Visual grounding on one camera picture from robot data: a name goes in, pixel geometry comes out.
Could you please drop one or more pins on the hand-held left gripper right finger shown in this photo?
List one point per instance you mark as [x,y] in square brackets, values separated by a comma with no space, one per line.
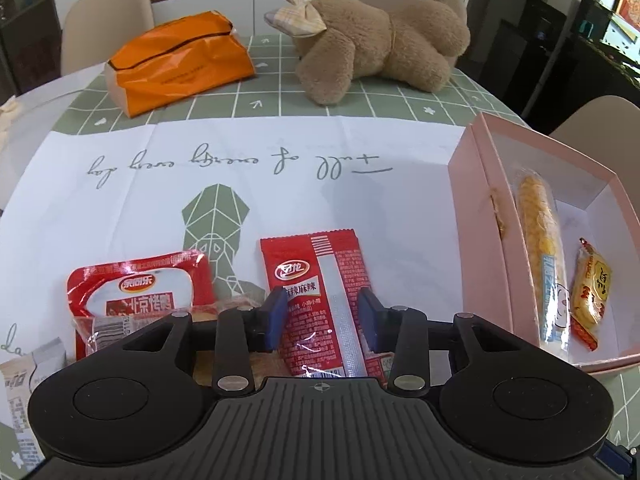
[369,322]

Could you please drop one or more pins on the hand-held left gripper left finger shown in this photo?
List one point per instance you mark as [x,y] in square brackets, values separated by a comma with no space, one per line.
[276,320]

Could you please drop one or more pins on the long red snack packet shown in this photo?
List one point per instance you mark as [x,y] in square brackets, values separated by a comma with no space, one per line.
[320,270]

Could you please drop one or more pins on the red and white snack packet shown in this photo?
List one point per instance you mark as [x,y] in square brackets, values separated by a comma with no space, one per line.
[145,280]

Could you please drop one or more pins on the pink cardboard box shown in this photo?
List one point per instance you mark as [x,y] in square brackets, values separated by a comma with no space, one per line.
[480,220]

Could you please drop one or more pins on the white printed paper mat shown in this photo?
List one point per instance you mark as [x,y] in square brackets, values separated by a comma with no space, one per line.
[300,200]

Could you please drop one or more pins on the yellow corn stick packet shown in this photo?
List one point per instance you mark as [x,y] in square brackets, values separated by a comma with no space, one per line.
[540,230]

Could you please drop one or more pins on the green checked tablecloth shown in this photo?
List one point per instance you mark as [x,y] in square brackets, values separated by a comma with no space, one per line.
[390,105]

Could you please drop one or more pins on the small yellow snack packet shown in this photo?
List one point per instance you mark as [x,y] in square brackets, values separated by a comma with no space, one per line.
[590,290]

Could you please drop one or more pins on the orange paper bag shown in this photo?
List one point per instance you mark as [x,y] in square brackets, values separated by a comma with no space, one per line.
[175,70]

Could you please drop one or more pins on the brown teddy bear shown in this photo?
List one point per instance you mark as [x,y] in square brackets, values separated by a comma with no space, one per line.
[380,40]

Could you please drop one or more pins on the black appliance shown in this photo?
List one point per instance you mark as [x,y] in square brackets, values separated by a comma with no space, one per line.
[530,60]

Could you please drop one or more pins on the dark glass cabinet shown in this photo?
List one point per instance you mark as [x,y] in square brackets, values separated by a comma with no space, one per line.
[25,35]

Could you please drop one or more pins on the dark cluttered shelf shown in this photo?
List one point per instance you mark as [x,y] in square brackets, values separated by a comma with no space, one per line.
[615,10]

